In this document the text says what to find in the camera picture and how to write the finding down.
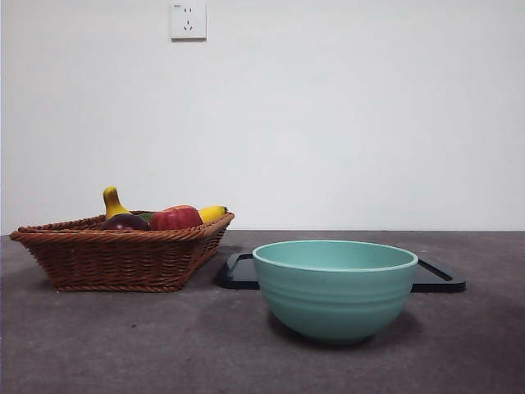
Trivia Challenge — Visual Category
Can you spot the teal ribbed bowl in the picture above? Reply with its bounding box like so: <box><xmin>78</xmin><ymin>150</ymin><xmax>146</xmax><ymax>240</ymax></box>
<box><xmin>251</xmin><ymin>240</ymin><xmax>419</xmax><ymax>346</ymax></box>

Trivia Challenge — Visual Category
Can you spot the dark red plum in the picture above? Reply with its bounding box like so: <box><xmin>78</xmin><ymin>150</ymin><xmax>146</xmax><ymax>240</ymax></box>
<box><xmin>98</xmin><ymin>213</ymin><xmax>150</xmax><ymax>231</ymax></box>

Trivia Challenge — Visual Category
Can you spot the yellow banana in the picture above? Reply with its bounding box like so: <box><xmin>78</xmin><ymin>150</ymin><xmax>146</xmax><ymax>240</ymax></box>
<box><xmin>101</xmin><ymin>185</ymin><xmax>133</xmax><ymax>222</ymax></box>
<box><xmin>197</xmin><ymin>204</ymin><xmax>229</xmax><ymax>223</ymax></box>

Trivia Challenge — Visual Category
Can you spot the red bell pepper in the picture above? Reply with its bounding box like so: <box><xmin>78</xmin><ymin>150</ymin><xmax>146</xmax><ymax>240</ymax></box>
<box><xmin>148</xmin><ymin>204</ymin><xmax>204</xmax><ymax>231</ymax></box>

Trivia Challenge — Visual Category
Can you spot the brown wicker basket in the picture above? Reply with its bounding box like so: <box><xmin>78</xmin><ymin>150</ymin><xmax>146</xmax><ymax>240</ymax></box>
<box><xmin>8</xmin><ymin>211</ymin><xmax>235</xmax><ymax>293</ymax></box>

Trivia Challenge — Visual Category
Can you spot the black rectangular tray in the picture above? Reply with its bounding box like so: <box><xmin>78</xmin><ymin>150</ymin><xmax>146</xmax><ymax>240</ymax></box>
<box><xmin>215</xmin><ymin>252</ymin><xmax>468</xmax><ymax>293</ymax></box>

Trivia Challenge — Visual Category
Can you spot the white wall socket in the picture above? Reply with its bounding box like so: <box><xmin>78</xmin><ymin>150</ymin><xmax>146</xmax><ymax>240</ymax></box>
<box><xmin>170</xmin><ymin>1</ymin><xmax>208</xmax><ymax>41</ymax></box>

